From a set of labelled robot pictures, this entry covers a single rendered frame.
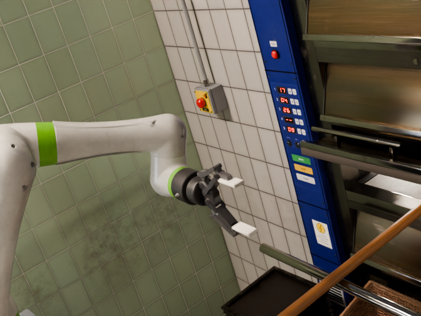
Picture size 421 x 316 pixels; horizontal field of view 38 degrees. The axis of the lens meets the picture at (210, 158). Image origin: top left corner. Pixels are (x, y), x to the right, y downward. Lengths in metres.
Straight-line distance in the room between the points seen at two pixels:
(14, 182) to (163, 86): 1.30
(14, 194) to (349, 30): 0.97
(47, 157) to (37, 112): 0.80
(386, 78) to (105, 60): 1.18
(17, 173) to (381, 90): 1.00
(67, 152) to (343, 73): 0.84
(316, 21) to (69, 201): 1.24
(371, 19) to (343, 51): 0.16
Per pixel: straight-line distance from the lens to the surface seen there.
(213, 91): 2.35
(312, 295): 1.62
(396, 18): 1.65
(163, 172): 1.70
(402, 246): 2.05
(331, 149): 1.80
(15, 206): 1.49
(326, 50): 1.87
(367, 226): 2.13
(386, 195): 2.02
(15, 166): 1.45
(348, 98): 1.88
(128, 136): 1.65
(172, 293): 2.91
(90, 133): 1.64
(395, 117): 1.77
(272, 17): 1.95
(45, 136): 1.61
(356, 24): 1.74
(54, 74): 2.42
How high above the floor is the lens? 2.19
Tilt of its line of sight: 23 degrees down
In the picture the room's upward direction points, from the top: 17 degrees counter-clockwise
